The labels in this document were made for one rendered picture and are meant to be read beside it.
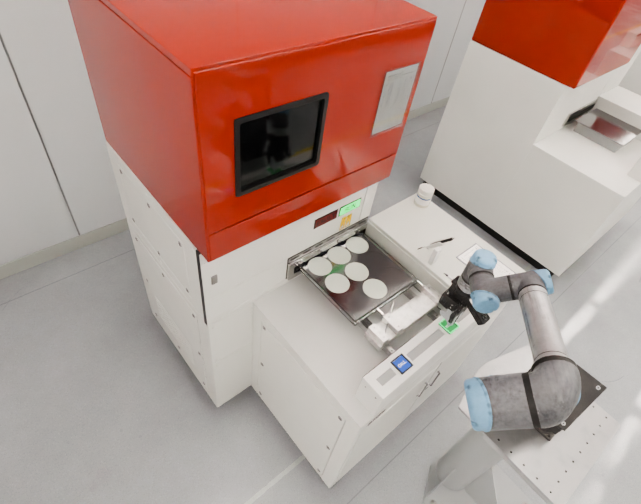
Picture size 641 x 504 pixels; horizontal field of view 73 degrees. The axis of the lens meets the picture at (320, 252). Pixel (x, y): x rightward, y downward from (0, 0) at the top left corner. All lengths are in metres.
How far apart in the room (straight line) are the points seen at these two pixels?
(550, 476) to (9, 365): 2.51
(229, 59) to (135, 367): 1.92
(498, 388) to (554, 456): 0.75
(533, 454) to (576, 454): 0.16
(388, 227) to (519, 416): 1.09
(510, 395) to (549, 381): 0.08
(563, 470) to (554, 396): 0.74
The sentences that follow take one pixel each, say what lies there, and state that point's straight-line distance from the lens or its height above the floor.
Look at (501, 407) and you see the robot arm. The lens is 1.05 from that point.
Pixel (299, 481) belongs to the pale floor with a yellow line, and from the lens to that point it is 2.32.
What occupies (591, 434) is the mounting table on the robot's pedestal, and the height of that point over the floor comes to 0.82.
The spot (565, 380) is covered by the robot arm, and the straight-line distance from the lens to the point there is 1.08.
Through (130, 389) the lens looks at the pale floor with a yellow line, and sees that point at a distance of 2.54.
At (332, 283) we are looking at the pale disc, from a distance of 1.73.
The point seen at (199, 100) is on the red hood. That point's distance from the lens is 1.01.
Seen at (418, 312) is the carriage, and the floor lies 0.88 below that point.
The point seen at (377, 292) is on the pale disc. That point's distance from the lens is 1.74.
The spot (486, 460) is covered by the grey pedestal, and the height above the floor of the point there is 0.45.
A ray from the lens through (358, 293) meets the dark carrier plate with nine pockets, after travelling 1.72.
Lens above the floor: 2.23
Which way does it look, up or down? 47 degrees down
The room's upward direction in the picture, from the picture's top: 11 degrees clockwise
